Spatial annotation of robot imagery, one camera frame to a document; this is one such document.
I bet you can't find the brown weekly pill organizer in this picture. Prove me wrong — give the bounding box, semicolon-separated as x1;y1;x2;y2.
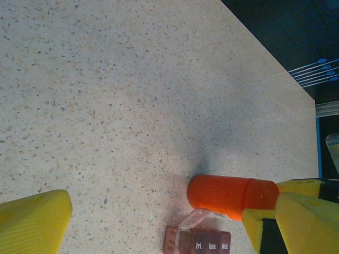
163;208;233;254

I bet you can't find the orange pill bottle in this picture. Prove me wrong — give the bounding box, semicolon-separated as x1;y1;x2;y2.
187;174;256;222

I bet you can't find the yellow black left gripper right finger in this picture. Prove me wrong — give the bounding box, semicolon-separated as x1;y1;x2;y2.
275;192;339;254

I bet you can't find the aluminium enclosure post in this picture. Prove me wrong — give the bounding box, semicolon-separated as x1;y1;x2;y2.
315;102;339;117

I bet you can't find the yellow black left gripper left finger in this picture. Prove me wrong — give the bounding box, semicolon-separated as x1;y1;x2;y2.
0;189;73;254

